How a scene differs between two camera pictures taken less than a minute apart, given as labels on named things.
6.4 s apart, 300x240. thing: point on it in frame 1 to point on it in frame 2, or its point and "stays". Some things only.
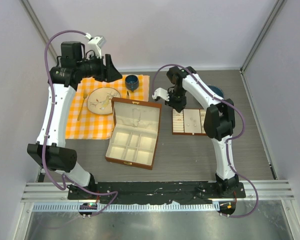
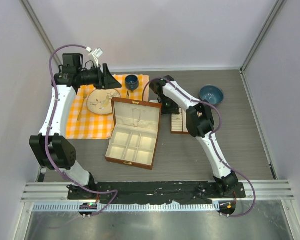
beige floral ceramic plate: (99, 100) stays
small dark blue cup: (132, 82) stays
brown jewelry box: (134, 135) stays
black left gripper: (108, 72) to (105, 80)
